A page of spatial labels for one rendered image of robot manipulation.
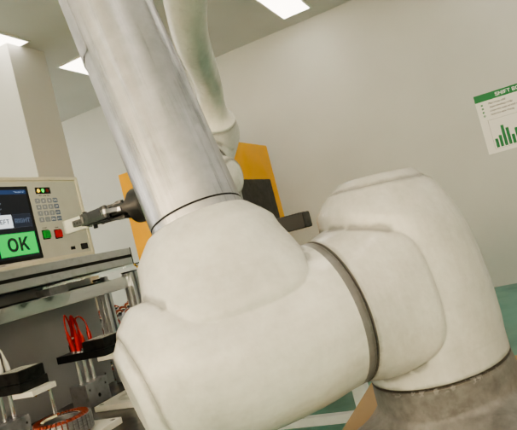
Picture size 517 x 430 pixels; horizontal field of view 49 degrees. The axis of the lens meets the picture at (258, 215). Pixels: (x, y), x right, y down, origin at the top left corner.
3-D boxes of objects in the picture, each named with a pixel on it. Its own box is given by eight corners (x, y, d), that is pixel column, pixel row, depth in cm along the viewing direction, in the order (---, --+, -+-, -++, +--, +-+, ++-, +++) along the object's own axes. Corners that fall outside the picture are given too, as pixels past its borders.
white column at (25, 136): (126, 391, 526) (43, 51, 540) (94, 409, 485) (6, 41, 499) (85, 397, 546) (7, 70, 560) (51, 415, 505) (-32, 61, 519)
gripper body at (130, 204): (142, 219, 115) (107, 230, 119) (165, 217, 123) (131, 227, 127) (133, 184, 116) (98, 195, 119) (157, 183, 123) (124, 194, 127)
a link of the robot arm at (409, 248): (548, 339, 58) (479, 136, 58) (408, 415, 51) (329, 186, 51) (445, 328, 73) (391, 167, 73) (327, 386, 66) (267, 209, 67)
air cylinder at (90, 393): (112, 397, 136) (107, 374, 136) (90, 408, 129) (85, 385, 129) (95, 398, 138) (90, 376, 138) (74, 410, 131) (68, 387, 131)
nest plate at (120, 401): (187, 381, 132) (186, 375, 132) (150, 404, 118) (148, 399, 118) (136, 389, 138) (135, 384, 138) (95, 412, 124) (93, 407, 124)
